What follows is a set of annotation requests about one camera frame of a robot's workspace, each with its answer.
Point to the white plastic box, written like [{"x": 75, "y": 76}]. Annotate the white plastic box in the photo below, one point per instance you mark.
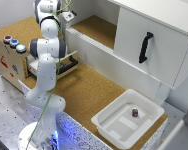
[{"x": 124, "y": 128}]

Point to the wooden drawer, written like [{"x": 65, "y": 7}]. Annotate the wooden drawer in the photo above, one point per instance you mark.
[{"x": 33, "y": 68}]

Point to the white sliding door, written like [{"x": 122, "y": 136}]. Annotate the white sliding door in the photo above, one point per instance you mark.
[{"x": 167, "y": 56}]

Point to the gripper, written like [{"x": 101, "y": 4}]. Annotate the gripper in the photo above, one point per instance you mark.
[{"x": 66, "y": 15}]

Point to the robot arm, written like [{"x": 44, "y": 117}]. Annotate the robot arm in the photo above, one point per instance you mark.
[{"x": 45, "y": 76}]

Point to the red button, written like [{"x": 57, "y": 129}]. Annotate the red button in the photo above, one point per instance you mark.
[{"x": 7, "y": 38}]

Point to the purple block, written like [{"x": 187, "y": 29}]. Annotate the purple block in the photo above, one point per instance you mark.
[{"x": 135, "y": 112}]

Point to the wooden drawer box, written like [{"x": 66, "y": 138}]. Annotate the wooden drawer box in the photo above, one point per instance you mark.
[{"x": 7, "y": 65}]

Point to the green button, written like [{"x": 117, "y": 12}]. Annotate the green button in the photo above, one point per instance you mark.
[{"x": 20, "y": 48}]

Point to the white cabinet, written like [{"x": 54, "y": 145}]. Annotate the white cabinet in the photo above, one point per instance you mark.
[{"x": 94, "y": 56}]

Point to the blue button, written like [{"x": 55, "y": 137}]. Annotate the blue button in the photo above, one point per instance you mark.
[{"x": 14, "y": 42}]

